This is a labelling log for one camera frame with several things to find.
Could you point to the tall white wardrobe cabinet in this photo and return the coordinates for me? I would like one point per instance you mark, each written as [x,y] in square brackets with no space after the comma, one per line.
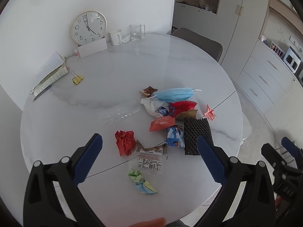
[235,24]

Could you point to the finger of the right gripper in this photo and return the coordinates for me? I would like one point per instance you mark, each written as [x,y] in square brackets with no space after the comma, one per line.
[295,151]
[272,156]

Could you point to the blue white crushed carton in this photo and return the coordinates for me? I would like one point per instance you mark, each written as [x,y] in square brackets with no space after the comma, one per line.
[175,136]

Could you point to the clear labelled plastic bag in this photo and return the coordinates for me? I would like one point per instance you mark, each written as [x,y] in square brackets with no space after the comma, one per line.
[148,160]

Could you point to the person left hand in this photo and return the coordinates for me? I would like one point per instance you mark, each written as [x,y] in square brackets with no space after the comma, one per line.
[159,222]

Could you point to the grey dining chair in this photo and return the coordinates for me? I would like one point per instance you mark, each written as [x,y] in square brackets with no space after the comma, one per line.
[211,47]

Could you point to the white drawer cabinet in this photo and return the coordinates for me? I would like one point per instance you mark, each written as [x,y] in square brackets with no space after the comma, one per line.
[265,79]

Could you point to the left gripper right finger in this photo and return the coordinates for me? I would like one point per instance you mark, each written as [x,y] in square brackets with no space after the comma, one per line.
[246,195]

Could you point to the clear glass mug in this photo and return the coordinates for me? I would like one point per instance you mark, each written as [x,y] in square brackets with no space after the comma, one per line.
[137,32]

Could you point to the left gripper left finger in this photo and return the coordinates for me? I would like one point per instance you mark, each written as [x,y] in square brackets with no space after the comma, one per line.
[41,204]

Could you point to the pink crumpled paper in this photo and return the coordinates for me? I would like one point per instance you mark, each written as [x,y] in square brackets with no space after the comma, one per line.
[209,114]

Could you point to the gold rimmed wall clock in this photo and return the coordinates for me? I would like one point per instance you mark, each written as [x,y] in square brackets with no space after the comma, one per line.
[88,27]

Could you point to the open paper notebook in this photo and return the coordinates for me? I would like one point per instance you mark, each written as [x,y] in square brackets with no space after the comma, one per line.
[54,69]

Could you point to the white ceramic mug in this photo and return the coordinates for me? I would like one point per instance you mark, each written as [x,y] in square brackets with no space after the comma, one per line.
[116,37]

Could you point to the black foam net sleeve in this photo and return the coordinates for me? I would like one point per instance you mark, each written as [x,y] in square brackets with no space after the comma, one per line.
[193,128]

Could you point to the blue crumpled wrapper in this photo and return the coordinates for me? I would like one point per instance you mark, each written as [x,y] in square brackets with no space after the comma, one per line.
[166,111]

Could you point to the small pink bottle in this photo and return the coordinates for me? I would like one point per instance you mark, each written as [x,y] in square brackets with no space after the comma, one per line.
[76,53]

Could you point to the blue face mask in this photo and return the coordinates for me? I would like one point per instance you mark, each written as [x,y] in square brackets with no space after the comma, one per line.
[175,94]

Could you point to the brown candy wrapper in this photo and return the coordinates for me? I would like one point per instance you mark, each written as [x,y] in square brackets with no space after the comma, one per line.
[148,92]

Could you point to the blue yellow crumpled paper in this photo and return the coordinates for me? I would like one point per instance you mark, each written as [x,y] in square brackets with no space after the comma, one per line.
[145,187]

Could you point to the yellow binder clip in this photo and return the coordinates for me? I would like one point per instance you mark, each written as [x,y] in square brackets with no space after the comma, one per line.
[76,78]

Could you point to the red crumpled paper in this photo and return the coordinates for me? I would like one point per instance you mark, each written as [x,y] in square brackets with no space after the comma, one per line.
[125,142]

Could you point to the white crumpled plastic bag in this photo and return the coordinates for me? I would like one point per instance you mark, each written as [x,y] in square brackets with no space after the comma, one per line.
[152,106]

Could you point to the green crumpled paper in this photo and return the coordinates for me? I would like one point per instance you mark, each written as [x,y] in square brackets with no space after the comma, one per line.
[135,175]

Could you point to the white plastic stool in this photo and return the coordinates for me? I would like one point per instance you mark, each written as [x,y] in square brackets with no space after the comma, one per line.
[247,129]

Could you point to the red snack packet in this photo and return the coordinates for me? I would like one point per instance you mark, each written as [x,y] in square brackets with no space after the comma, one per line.
[162,123]

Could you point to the red cardboard piece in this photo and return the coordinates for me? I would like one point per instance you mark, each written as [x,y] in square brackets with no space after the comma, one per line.
[183,109]

